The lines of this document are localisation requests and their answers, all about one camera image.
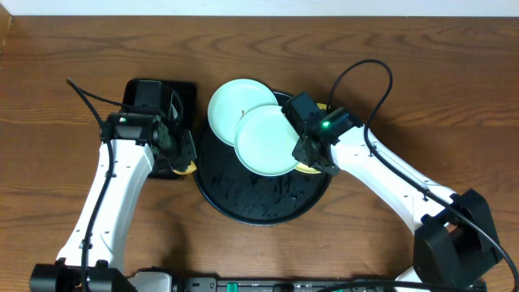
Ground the yellow plate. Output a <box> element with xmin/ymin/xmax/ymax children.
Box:
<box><xmin>295</xmin><ymin>103</ymin><xmax>327</xmax><ymax>174</ymax></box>

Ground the green and yellow sponge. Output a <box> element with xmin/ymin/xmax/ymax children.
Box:
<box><xmin>173</xmin><ymin>161</ymin><xmax>197</xmax><ymax>175</ymax></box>

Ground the light blue plate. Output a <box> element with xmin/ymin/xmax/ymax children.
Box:
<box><xmin>234</xmin><ymin>105</ymin><xmax>299</xmax><ymax>176</ymax></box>
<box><xmin>208</xmin><ymin>79</ymin><xmax>278</xmax><ymax>147</ymax></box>

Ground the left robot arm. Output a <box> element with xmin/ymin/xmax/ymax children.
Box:
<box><xmin>29</xmin><ymin>79</ymin><xmax>197</xmax><ymax>291</ymax></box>

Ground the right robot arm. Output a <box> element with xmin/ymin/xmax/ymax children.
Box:
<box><xmin>281</xmin><ymin>92</ymin><xmax>504</xmax><ymax>289</ymax></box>

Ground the black rectangular tray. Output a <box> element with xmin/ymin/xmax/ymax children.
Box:
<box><xmin>116</xmin><ymin>79</ymin><xmax>197</xmax><ymax>179</ymax></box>

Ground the black round tray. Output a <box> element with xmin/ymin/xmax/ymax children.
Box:
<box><xmin>191</xmin><ymin>88</ymin><xmax>333</xmax><ymax>226</ymax></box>

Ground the left black cable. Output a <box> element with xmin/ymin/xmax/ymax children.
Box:
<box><xmin>66</xmin><ymin>78</ymin><xmax>135</xmax><ymax>292</ymax></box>

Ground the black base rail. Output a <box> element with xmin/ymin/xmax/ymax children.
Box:
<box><xmin>129</xmin><ymin>267</ymin><xmax>487</xmax><ymax>292</ymax></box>

